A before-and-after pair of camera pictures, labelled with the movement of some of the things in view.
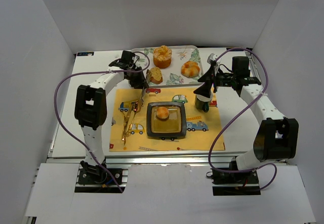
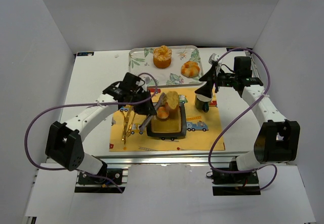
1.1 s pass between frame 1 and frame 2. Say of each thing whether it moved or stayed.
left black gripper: moved
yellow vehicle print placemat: stayed
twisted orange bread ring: stayed
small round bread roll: stayed
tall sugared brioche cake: stayed
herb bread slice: moved
